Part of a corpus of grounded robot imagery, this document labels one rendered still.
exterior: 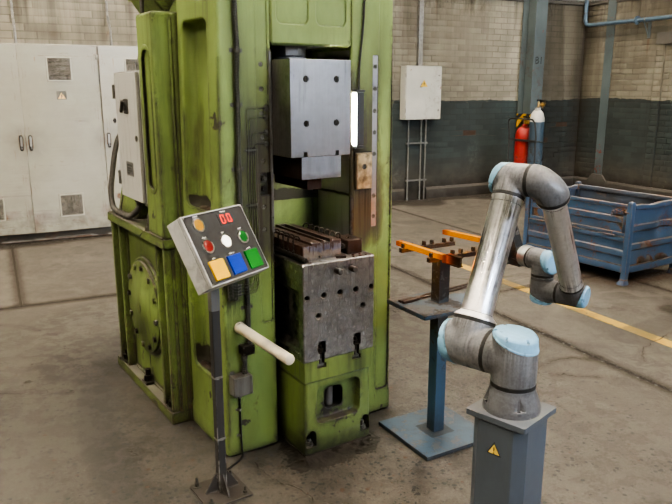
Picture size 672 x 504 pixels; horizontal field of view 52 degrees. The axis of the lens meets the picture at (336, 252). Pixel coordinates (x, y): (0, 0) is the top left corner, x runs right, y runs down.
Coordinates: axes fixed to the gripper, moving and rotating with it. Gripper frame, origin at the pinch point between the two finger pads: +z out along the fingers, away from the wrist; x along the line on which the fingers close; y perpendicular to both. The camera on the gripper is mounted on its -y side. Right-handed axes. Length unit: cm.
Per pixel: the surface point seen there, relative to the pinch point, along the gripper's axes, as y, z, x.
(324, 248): 4, 35, -65
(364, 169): -28, 49, -36
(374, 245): 9, 52, -28
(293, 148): -41, 33, -80
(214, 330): 28, 20, -121
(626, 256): 70, 150, 286
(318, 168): -32, 34, -68
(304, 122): -51, 34, -75
